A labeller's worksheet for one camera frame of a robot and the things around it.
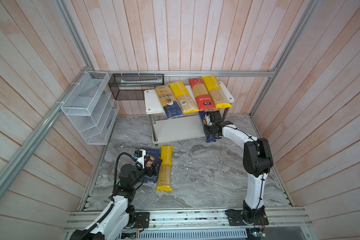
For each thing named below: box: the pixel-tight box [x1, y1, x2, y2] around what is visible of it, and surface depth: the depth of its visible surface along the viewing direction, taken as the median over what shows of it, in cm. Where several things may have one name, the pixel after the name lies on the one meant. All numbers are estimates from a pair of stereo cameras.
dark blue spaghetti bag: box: [155, 85, 184, 119], surface depth 78 cm
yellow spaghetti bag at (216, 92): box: [201, 75, 233, 109], surface depth 82 cm
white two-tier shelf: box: [144, 89, 206, 147], surface depth 100 cm
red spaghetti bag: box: [188, 78, 216, 112], surface depth 81 cm
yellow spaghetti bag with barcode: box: [168, 80, 200, 114], surface depth 79 cm
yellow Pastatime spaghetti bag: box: [156, 145, 174, 191], surface depth 90 cm
